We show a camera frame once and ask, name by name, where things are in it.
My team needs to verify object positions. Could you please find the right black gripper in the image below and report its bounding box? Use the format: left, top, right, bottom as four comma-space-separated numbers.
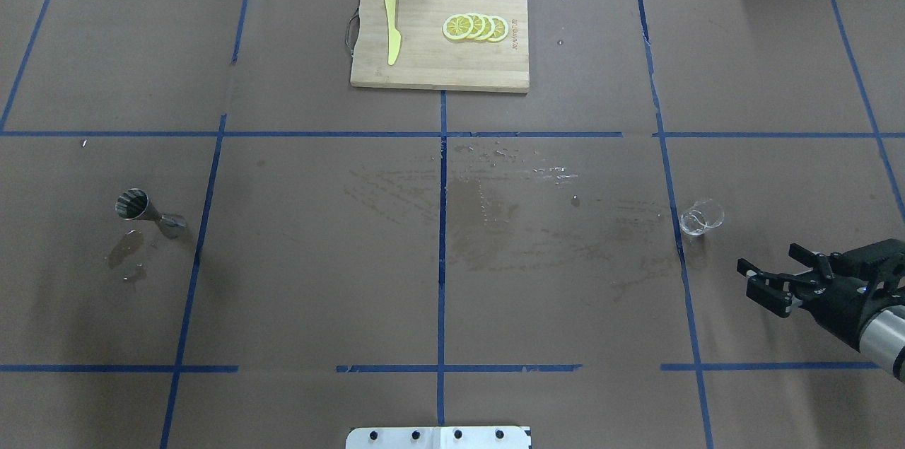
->
737, 243, 895, 352

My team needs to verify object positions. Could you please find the clear glass cup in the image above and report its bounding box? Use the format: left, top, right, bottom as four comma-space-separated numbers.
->
679, 199, 726, 237

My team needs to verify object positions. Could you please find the steel jigger measuring cup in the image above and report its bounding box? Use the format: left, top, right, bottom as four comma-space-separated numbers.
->
115, 188, 187, 239

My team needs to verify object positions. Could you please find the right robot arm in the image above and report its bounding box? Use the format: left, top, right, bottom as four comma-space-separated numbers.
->
737, 239, 904, 382

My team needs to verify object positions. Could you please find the back lemon slice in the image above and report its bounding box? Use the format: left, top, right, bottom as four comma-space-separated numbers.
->
485, 16, 510, 43

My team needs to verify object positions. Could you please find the lemon slice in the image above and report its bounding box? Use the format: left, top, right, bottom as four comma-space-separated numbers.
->
475, 14, 496, 41
485, 16, 510, 43
442, 13, 474, 41
466, 12, 489, 40

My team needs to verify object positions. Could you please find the front lemon slice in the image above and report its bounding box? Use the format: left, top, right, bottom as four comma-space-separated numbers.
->
442, 13, 474, 41

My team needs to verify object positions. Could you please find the wooden cutting board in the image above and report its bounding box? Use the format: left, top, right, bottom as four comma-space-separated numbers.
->
350, 0, 530, 93

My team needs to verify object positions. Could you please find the yellow plastic knife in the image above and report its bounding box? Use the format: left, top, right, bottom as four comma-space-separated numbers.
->
384, 0, 403, 66

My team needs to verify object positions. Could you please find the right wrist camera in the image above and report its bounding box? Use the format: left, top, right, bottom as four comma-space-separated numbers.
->
830, 239, 904, 291

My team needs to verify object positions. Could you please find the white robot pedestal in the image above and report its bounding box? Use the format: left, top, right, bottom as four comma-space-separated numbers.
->
345, 426, 533, 448

